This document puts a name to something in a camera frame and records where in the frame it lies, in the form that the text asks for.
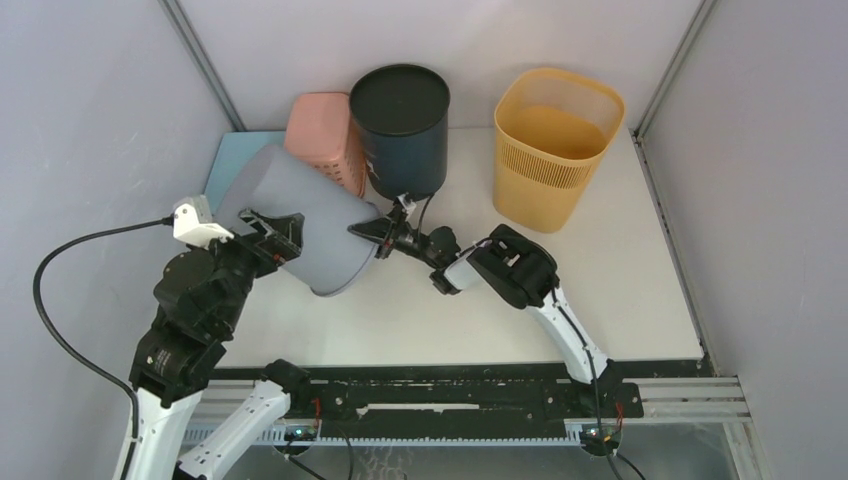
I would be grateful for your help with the yellow perforated bin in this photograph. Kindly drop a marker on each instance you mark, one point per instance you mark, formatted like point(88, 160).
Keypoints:
point(552, 130)

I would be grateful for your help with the aluminium frame rail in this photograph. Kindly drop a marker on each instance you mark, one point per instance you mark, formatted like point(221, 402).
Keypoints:
point(692, 401)

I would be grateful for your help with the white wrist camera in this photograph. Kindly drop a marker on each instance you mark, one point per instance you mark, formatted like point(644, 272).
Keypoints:
point(194, 224)
point(406, 203)

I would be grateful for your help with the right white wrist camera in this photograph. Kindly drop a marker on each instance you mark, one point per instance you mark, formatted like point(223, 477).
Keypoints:
point(406, 203)

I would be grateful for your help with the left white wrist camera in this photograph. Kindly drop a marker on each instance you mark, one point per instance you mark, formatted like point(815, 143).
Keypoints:
point(194, 224)

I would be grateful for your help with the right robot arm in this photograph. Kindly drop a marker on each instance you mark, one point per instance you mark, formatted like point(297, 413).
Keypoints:
point(521, 272)

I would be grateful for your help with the grey bin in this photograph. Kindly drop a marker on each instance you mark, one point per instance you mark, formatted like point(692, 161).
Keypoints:
point(275, 183)

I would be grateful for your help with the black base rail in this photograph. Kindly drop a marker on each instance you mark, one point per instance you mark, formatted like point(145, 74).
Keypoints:
point(496, 398)

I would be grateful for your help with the blue plastic basket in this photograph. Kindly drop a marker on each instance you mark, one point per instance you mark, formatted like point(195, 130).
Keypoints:
point(235, 150)

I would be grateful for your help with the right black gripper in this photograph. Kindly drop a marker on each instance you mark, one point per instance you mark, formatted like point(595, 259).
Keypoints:
point(386, 230)

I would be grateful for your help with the white slotted cable duct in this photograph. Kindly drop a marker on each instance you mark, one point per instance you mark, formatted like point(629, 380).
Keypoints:
point(302, 436)

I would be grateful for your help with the pink plastic basket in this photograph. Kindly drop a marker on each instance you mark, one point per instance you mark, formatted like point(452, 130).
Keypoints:
point(321, 134)

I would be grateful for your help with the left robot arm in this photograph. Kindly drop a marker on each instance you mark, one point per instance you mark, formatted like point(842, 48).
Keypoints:
point(200, 298)

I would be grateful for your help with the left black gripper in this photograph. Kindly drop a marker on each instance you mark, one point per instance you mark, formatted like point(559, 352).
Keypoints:
point(279, 238)

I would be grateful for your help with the dark blue cylindrical bin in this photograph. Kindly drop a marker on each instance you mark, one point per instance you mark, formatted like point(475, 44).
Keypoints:
point(400, 112)

